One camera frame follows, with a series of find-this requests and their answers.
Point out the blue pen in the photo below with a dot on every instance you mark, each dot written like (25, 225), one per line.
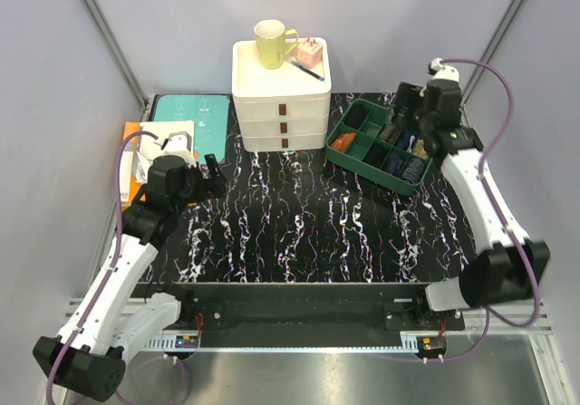
(308, 71)

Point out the green divided organizer tray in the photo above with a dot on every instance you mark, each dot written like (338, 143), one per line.
(365, 142)

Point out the rolled orange garment in tray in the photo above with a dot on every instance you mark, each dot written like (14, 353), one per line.
(343, 141)

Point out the yellow-green mug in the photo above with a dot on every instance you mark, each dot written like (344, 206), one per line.
(274, 42)

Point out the teal plastic board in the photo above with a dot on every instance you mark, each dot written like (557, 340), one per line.
(209, 114)

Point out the rolled navy garment in tray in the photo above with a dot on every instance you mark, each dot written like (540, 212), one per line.
(405, 140)

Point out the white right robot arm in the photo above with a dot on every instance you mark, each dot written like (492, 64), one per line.
(509, 264)

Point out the white three-drawer storage unit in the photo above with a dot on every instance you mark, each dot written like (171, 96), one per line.
(284, 109)

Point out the rolled striped garment in tray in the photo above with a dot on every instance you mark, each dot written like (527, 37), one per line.
(412, 170)

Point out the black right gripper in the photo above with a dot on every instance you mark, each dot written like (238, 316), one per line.
(407, 95)

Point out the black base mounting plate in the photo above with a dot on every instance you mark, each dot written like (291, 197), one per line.
(388, 306)

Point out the grey underwear with cream waistband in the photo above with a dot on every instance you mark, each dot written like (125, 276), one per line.
(389, 133)

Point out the pink power adapter cube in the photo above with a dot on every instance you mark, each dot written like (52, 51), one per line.
(309, 52)

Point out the orange book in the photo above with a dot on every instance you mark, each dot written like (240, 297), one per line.
(132, 173)

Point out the rolled black garment in tray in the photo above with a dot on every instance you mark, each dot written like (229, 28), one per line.
(355, 116)

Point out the white paper manual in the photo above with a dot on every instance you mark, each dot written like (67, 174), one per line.
(149, 137)

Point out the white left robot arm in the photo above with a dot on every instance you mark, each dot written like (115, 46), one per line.
(90, 353)

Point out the rolled khaki garment in tray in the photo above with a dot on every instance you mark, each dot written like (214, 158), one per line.
(419, 150)

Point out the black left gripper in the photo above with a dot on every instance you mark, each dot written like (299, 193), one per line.
(210, 187)

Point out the rolled grey-blue garment in tray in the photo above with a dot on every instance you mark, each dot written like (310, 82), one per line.
(393, 164)

